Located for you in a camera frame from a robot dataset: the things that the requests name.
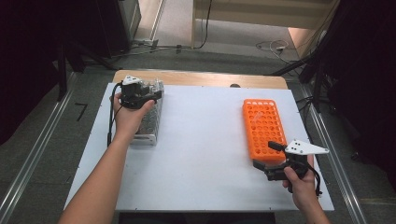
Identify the black metal stand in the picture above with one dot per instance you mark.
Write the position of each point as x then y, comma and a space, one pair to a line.
62, 77

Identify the metal floor rail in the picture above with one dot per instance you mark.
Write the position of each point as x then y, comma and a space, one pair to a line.
34, 152
336, 161

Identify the wooden table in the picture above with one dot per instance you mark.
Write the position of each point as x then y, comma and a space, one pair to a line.
202, 78

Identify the black tripod stand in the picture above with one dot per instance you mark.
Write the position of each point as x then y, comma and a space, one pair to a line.
317, 84

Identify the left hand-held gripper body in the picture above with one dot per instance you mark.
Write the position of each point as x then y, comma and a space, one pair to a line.
132, 95

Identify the dark metal cabinet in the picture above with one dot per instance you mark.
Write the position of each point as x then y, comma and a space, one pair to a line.
124, 21

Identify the person's right hand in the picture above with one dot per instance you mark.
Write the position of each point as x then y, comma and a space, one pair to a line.
303, 191

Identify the person's left hand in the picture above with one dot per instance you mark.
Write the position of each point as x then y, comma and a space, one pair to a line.
129, 121

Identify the beige shelf unit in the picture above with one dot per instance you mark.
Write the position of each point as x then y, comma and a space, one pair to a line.
264, 14

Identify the clear glass test tube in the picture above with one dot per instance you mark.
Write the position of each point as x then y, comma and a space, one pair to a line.
158, 84
146, 82
257, 116

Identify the orange plastic test tube rack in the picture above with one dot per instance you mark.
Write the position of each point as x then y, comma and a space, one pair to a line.
263, 146

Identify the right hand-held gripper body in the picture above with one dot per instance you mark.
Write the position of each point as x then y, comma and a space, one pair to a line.
300, 148

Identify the white board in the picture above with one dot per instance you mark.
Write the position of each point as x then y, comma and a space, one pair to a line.
202, 140

